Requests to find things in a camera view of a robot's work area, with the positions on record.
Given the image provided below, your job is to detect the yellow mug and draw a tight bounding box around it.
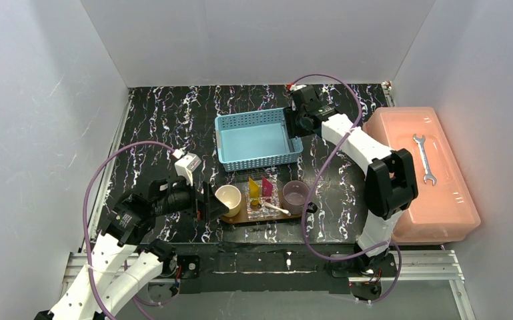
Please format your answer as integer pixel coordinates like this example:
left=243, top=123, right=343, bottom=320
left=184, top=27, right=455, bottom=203
left=215, top=185, right=242, bottom=217

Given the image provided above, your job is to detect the oval wooden tray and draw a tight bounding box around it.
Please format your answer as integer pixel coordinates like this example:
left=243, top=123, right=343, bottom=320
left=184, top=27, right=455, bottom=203
left=219, top=198, right=302, bottom=225

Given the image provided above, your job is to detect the yellow toothpaste tube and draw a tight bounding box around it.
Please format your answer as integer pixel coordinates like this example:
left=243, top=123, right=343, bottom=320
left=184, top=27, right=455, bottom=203
left=249, top=177, right=261, bottom=207

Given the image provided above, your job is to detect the clear textured acrylic holder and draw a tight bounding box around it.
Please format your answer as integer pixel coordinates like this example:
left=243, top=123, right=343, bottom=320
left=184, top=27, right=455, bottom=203
left=244, top=178, right=281, bottom=221

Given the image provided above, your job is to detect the white toothbrush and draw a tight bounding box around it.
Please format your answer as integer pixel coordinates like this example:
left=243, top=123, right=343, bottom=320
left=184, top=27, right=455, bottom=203
left=262, top=201, right=292, bottom=216

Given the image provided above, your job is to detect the light blue plastic basket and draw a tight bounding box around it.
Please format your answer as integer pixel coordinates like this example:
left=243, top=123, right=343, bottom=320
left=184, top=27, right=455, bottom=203
left=214, top=108, right=304, bottom=172

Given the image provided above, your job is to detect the pink toothpaste tube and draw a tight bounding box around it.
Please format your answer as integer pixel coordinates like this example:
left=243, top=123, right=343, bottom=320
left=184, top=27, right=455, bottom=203
left=261, top=177, right=274, bottom=204

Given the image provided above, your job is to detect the purple mug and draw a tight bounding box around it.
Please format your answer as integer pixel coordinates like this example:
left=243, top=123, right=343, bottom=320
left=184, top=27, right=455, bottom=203
left=280, top=180, right=310, bottom=215

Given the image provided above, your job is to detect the grey toothbrush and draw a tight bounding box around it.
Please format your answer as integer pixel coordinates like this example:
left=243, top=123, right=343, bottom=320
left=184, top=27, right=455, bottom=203
left=286, top=135, right=295, bottom=153

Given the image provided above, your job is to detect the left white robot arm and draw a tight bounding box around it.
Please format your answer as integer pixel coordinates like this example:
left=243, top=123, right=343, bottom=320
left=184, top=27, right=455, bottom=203
left=36, top=177, right=229, bottom=319

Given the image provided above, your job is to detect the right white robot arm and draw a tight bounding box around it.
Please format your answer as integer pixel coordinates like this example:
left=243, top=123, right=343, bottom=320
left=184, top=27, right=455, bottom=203
left=284, top=84, right=418, bottom=272

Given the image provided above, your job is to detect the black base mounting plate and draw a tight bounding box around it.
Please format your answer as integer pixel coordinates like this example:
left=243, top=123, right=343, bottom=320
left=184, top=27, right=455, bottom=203
left=174, top=242, right=398, bottom=294

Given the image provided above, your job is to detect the silver open-end wrench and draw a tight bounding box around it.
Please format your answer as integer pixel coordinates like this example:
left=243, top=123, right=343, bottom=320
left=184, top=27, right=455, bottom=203
left=412, top=134, right=437, bottom=186

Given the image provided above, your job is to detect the pink translucent storage box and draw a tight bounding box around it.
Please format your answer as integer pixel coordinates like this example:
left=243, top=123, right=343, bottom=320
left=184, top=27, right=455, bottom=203
left=363, top=107, right=481, bottom=245

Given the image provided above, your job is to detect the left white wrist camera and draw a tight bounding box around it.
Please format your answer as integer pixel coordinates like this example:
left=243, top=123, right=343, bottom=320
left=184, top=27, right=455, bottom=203
left=172, top=149, right=201, bottom=186

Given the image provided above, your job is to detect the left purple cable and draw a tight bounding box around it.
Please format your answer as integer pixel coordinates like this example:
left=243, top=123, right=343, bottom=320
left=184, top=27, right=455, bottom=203
left=81, top=140, right=186, bottom=320

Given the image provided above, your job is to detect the purple cable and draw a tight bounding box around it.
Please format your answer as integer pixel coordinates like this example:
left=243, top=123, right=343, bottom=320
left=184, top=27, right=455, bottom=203
left=288, top=73, right=403, bottom=305
left=81, top=140, right=186, bottom=320

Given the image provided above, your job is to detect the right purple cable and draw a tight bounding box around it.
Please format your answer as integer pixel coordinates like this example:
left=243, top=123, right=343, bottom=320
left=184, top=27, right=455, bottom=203
left=288, top=73, right=403, bottom=305

